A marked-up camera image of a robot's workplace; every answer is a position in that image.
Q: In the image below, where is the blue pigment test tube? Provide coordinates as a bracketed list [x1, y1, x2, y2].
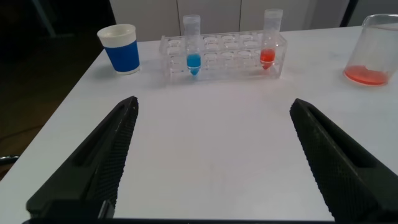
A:
[182, 14, 202, 77]

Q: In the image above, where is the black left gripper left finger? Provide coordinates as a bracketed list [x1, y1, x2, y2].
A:
[25, 95, 140, 220]

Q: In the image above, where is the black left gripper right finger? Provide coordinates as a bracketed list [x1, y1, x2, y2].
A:
[289, 98, 398, 224]

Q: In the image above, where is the clear glass beaker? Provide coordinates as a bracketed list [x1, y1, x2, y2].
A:
[343, 13, 398, 86]

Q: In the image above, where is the white partition panel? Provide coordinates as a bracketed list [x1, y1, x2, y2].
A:
[108, 0, 182, 43]
[176, 0, 242, 37]
[239, 0, 312, 32]
[346, 0, 398, 28]
[303, 0, 351, 30]

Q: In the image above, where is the red pigment test tube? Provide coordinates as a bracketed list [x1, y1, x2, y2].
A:
[259, 8, 284, 70]

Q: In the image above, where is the blue and white paper cup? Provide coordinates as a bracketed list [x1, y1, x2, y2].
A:
[96, 24, 141, 76]

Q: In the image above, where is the clear acrylic test tube rack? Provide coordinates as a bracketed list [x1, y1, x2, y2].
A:
[159, 30, 288, 85]

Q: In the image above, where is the metal chair base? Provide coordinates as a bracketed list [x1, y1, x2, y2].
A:
[0, 154, 20, 166]

